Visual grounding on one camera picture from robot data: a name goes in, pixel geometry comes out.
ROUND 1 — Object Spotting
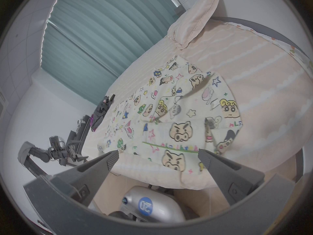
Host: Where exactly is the blue-green curtain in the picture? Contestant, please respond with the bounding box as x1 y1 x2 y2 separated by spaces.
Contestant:
40 22 121 105
49 0 180 83

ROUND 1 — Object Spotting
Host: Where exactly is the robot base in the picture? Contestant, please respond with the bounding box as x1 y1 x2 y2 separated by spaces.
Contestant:
88 186 186 223

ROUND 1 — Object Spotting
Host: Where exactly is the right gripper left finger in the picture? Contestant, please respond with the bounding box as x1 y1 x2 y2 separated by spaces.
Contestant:
50 150 120 206

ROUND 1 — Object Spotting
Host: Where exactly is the black garment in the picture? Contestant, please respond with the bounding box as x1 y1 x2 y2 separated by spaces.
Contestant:
91 94 116 132

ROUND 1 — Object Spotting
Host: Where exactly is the pink striped pillow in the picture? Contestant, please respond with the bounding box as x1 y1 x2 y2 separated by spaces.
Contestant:
167 0 220 50

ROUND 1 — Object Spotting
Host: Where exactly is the white printed pyjama top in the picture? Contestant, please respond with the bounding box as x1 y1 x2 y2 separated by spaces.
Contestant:
97 55 244 188

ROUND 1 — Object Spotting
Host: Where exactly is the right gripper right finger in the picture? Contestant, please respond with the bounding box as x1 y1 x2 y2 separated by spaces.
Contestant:
198 148 266 203

